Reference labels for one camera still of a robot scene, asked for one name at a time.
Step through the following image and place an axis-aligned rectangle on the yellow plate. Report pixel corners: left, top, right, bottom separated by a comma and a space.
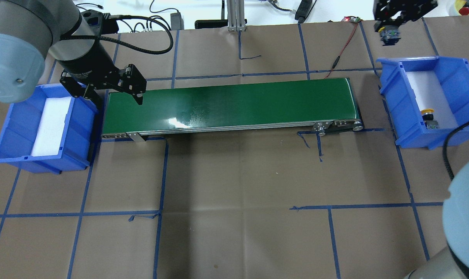
454, 0, 469, 16

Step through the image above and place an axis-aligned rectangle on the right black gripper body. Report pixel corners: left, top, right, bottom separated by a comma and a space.
374, 0, 438, 27

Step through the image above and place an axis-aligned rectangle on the left blue bin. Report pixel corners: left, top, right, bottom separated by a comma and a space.
0, 84, 98, 174

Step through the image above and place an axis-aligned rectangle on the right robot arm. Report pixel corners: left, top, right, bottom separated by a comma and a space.
377, 55, 469, 279

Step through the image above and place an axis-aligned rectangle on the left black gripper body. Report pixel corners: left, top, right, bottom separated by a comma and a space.
56, 38, 122, 91

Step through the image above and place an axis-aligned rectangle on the small red circuit board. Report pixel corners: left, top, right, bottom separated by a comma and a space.
341, 16, 362, 23

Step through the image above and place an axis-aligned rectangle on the blue bin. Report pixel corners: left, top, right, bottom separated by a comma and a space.
377, 56, 469, 150
0, 84, 98, 174

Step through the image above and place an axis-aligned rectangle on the right blue bin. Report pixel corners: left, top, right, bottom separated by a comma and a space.
377, 56, 469, 150

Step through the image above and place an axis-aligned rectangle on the red mushroom push button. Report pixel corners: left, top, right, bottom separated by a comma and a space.
378, 25, 401, 46

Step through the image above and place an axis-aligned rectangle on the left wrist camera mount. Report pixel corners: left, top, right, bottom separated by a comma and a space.
80, 9, 119, 36

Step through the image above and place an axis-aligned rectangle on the right white foam pad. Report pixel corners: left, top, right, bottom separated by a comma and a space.
406, 71, 458, 129

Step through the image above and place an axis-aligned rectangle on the black braided cable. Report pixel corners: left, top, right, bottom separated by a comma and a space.
443, 115, 469, 181

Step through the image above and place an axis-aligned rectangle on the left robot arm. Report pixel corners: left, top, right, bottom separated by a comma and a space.
0, 0, 146, 107

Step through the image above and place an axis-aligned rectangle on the yellow mushroom push button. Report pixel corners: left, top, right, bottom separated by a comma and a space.
420, 109, 439, 129

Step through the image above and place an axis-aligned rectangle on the white foam pad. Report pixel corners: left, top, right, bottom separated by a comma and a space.
406, 71, 458, 129
31, 96, 72, 157

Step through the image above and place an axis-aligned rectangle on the red black wire pair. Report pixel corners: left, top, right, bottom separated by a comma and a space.
324, 21, 361, 79

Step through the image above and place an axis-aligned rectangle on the left white foam pad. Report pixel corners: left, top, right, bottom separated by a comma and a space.
31, 96, 72, 157

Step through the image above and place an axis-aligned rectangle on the green conveyor belt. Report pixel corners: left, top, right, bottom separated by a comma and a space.
101, 78, 365, 141

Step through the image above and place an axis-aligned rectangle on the aluminium profile post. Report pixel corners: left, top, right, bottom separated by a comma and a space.
225, 0, 246, 32

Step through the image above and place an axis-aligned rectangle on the black power adapter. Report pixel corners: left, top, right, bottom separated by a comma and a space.
170, 12, 184, 30

